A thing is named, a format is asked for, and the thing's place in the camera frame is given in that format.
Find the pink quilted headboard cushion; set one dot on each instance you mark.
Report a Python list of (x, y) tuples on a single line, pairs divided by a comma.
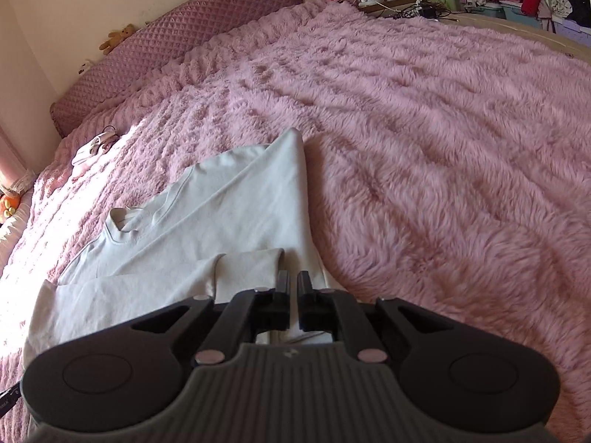
[(184, 23)]

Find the beige bed frame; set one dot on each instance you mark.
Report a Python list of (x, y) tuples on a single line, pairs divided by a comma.
[(521, 32)]

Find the small white garment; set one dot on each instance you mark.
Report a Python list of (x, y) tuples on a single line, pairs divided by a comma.
[(92, 148)]

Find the brown teddy bear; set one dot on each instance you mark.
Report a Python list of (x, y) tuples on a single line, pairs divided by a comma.
[(117, 37)]

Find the orange plush toy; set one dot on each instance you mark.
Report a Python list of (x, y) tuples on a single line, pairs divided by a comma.
[(8, 205)]

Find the pink fluffy blanket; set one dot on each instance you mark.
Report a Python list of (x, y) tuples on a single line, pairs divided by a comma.
[(415, 147)]

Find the purple storage bin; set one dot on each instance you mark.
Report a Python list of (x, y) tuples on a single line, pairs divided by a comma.
[(572, 31)]

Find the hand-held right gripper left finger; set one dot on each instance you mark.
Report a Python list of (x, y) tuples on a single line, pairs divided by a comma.
[(281, 296)]

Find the white power strip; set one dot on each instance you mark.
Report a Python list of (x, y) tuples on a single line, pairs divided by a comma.
[(371, 1)]

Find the teal storage bin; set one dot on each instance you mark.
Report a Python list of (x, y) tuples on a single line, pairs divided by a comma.
[(501, 14)]

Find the small white plush toy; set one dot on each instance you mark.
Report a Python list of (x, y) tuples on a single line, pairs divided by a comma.
[(86, 67)]

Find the white printed t-shirt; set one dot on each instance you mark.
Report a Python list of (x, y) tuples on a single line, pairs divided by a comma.
[(221, 207)]

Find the pink lace curtain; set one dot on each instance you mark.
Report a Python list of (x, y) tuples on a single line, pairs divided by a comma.
[(14, 161)]

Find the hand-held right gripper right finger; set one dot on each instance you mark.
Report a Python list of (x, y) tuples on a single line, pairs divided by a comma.
[(305, 296)]

